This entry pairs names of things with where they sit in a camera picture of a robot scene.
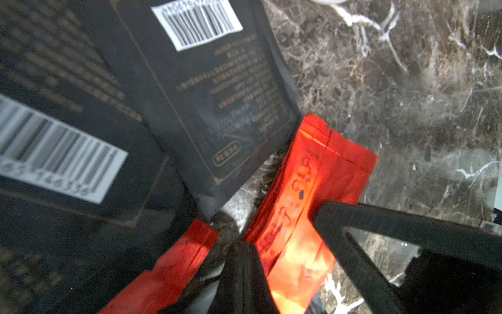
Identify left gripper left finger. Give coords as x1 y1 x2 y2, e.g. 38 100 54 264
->
208 242 279 313

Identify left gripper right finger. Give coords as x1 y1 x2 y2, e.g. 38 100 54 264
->
309 201 501 313

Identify large red tea bag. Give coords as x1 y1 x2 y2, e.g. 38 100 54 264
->
244 115 377 313

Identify small red tea bag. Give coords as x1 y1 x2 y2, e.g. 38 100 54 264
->
99 219 218 314

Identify black tea bag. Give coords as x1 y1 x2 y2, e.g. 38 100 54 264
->
112 1 299 217
1 1 193 231
1 190 197 313

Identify black tea bag top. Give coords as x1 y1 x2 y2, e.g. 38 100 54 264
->
112 1 299 217

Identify black tea bag upper left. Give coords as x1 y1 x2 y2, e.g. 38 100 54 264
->
1 1 193 231

